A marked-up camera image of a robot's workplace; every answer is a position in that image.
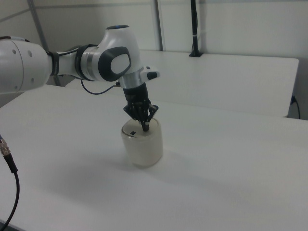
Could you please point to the cream trash bin body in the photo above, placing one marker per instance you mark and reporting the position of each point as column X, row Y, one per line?
column 144, row 151

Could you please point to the white background table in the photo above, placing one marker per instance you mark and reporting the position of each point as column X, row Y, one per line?
column 216, row 79

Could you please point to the upright aluminium frame post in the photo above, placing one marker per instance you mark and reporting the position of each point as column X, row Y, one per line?
column 161, row 24

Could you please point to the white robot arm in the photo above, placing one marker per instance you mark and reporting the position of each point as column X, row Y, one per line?
column 72, row 62

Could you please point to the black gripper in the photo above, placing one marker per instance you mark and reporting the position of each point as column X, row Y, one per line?
column 137, row 96

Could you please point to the cream trash bin lid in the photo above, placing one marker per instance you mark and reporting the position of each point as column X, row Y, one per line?
column 131, row 127

